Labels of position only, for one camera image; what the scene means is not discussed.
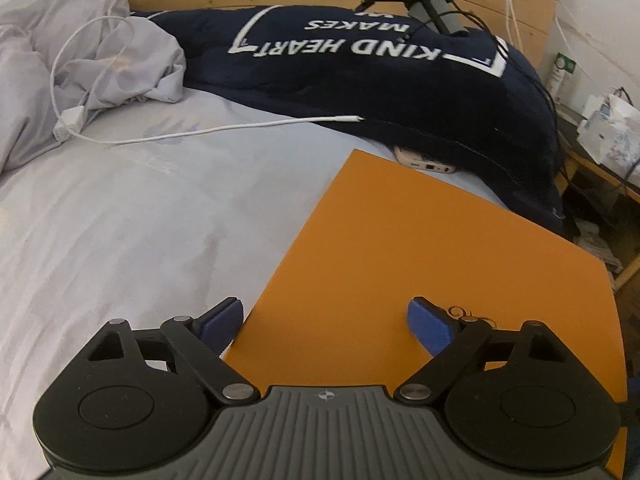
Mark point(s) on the white bottle with green label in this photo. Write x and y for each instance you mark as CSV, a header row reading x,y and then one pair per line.
x,y
560,80

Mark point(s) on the orange box lid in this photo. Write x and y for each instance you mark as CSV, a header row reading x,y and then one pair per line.
x,y
400,240

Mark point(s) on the white power bank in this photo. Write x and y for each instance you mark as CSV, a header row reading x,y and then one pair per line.
x,y
425,162

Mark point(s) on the wooden nightstand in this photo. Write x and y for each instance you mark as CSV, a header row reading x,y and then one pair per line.
x,y
590,165

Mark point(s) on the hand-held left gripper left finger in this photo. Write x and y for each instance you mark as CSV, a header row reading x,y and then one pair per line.
x,y
220,322

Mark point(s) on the white plastic packet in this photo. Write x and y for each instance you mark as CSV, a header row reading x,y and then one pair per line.
x,y
610,130

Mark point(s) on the grey duvet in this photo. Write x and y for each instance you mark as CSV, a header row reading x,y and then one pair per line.
x,y
30,85

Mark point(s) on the navy printed blanket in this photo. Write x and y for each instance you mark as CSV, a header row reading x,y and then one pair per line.
x,y
400,100

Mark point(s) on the white charger adapter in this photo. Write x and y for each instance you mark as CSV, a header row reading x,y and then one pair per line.
x,y
70,122

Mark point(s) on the bed with light blue sheet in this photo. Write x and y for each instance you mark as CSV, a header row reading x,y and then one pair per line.
x,y
150,235

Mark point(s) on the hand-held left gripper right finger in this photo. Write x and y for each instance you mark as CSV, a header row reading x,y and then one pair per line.
x,y
430,327

